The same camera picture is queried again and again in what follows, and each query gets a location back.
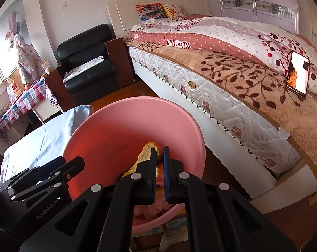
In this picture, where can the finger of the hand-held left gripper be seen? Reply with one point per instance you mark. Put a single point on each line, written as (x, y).
(50, 166)
(69, 170)

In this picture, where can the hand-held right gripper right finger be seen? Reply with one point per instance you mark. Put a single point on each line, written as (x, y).
(166, 174)

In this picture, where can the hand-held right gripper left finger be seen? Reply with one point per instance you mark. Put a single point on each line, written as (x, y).
(153, 168)

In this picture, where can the large orange peel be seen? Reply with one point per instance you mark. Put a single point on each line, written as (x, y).
(145, 153)

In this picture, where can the pink plastic bucket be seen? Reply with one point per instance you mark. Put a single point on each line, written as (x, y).
(108, 131)

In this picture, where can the light blue tablecloth table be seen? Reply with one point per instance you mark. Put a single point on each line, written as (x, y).
(42, 136)

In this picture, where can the white desk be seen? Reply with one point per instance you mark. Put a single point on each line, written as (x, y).
(41, 110)

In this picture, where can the checked tablecloth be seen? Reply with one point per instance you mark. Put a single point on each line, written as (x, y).
(24, 97)

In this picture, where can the brown wooden cabinet with cup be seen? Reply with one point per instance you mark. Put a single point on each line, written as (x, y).
(56, 89)

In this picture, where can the orange fruit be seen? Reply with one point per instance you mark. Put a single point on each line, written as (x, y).
(26, 86)

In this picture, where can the brown paper bag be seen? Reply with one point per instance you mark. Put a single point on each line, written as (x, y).
(15, 84)

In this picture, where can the quilted white mattress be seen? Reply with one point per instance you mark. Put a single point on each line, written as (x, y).
(226, 105)

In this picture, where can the white cup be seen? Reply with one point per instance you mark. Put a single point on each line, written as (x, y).
(45, 67)

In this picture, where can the floral seat cushion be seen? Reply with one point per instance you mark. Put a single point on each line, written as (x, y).
(82, 69)

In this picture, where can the brown wooden bedside cabinet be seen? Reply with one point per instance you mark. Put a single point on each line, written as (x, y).
(119, 63)

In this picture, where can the floral padded jacket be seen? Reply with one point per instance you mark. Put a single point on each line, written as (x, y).
(27, 57)

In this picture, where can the window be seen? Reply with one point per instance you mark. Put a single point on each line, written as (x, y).
(0, 65)

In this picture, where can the black leather armchair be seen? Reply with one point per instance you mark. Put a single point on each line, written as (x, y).
(82, 44)

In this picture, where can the bed with patterned quilt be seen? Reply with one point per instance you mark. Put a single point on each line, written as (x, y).
(239, 71)

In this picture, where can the pink dotted quilt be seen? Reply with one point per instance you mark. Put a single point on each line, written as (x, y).
(226, 34)

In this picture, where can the comic print pillow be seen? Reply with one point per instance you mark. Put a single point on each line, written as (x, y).
(150, 11)

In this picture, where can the bed with floral quilt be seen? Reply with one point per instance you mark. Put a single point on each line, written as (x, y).
(121, 13)

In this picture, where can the yellow floral pillow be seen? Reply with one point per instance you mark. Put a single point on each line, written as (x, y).
(175, 11)

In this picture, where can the smartphone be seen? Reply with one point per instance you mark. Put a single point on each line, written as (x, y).
(299, 73)

